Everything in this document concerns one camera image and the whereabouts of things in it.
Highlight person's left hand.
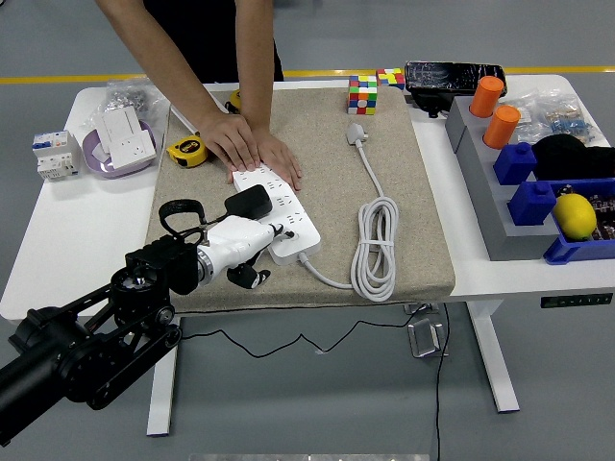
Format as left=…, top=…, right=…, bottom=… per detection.
left=256, top=128, right=305, bottom=192

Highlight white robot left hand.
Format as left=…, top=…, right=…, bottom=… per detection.
left=197, top=214, right=297, bottom=291

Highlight person's right hand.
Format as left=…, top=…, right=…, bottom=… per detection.
left=196, top=109, right=263, bottom=173

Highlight black plug adapter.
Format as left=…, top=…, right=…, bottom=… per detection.
left=224, top=184, right=274, bottom=223

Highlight white power strip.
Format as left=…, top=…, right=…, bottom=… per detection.
left=233, top=164, right=323, bottom=267

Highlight thin black adapter cord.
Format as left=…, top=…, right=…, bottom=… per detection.
left=178, top=214, right=433, bottom=359

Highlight yellow black tape measure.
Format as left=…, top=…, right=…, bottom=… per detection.
left=165, top=134, right=210, bottom=169

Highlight grey-brown fabric mat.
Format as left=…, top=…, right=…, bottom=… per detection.
left=145, top=85, right=456, bottom=313

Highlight large colourful puzzle cube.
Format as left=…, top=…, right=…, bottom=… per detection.
left=347, top=75, right=380, bottom=116

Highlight person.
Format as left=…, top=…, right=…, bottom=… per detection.
left=142, top=0, right=284, bottom=84

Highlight clear bag of screws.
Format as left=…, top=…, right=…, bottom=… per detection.
left=79, top=74, right=174, bottom=140

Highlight small colourful puzzle cube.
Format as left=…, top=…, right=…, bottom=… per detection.
left=376, top=67, right=406, bottom=91

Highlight white table leg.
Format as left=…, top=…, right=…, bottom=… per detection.
left=466, top=301, right=521, bottom=413
left=146, top=316, right=182, bottom=437

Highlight black film-wrapped box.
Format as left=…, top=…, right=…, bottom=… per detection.
left=404, top=61, right=508, bottom=100

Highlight white circuit breaker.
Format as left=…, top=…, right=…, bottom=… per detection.
left=32, top=130, right=83, bottom=182

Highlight grey stepped block holder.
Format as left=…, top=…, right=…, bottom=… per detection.
left=444, top=95, right=573, bottom=263

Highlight orange cylinder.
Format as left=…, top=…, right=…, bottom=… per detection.
left=482, top=105, right=523, bottom=150
left=469, top=75, right=505, bottom=119

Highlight blue plastic block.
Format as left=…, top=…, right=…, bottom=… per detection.
left=493, top=141, right=538, bottom=186
left=507, top=181, right=558, bottom=228

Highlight clear bag of components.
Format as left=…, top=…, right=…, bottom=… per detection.
left=504, top=88, right=604, bottom=148

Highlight black cloth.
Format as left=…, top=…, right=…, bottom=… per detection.
left=530, top=133, right=615, bottom=182

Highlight yellow lemon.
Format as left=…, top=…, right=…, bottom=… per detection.
left=552, top=193, right=599, bottom=241

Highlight blue plastic bin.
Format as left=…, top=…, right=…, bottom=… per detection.
left=543, top=178, right=615, bottom=266

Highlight black desk control panel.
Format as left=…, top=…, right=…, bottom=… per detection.
left=540, top=292, right=615, bottom=309

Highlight dark circuit boards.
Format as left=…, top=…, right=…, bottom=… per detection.
left=556, top=184, right=615, bottom=244

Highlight white wall switch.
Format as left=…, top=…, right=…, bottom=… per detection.
left=170, top=105, right=201, bottom=133

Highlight white power strip cord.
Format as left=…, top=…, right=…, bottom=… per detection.
left=297, top=122, right=401, bottom=303

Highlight white wall socket panel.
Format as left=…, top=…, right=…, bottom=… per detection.
left=109, top=133, right=159, bottom=170

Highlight white blank switch panel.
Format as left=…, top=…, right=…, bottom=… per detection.
left=93, top=105, right=143, bottom=155

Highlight black mount bracket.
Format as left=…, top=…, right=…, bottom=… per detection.
left=411, top=90, right=453, bottom=119

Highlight small clear metal bracket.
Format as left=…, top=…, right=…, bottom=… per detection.
left=403, top=302, right=441, bottom=317

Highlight large clear metal bracket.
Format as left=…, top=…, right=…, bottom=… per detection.
left=406, top=320, right=451, bottom=359

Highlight black hanging power cable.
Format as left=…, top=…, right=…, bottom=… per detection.
left=433, top=303, right=452, bottom=461

